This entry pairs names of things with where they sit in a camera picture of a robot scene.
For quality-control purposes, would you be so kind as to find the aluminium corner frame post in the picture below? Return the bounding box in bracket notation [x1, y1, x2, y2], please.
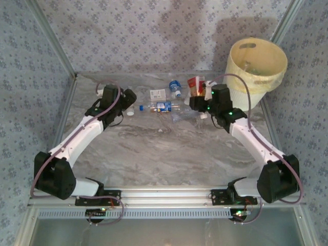
[270, 0, 305, 44]
[25, 0, 78, 79]

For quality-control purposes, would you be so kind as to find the grey slotted cable duct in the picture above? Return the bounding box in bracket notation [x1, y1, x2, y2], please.
[37, 208, 239, 220]

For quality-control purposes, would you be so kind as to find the crushed clear plastic bottle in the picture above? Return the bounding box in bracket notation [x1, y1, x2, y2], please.
[171, 104, 209, 124]

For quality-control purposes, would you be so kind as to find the sheet metal panel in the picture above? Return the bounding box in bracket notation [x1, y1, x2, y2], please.
[33, 207, 305, 246]

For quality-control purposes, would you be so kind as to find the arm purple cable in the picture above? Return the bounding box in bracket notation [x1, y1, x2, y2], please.
[30, 80, 125, 227]
[206, 73, 304, 225]

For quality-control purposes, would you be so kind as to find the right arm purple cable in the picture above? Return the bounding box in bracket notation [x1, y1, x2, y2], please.
[206, 73, 304, 225]

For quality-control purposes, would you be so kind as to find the blue-capped bottle blue yellow label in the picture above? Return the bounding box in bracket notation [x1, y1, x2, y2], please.
[139, 101, 180, 114]

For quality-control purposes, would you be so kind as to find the black electronics board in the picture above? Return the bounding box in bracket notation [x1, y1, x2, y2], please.
[230, 208, 250, 223]
[85, 208, 107, 223]

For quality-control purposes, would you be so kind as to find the clear case with white card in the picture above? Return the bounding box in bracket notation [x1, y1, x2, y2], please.
[142, 88, 168, 101]

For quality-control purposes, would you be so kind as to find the small bottle with blue label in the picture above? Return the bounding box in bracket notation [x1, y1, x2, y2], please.
[168, 79, 183, 99]

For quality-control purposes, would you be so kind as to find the yellowish translucent bin liner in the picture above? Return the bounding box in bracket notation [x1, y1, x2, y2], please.
[222, 36, 288, 94]

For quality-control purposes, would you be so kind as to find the red and white carton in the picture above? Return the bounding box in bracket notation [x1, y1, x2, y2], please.
[187, 76, 206, 97]

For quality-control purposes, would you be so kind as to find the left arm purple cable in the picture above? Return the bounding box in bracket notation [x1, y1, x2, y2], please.
[30, 80, 125, 227]

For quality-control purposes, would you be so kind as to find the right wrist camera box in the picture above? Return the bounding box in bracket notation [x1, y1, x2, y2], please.
[203, 80, 215, 100]

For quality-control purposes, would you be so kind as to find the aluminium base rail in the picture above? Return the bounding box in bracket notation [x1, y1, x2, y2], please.
[27, 186, 307, 207]

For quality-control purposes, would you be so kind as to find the yellow plastic bucket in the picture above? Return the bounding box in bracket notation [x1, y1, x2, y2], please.
[222, 36, 288, 112]

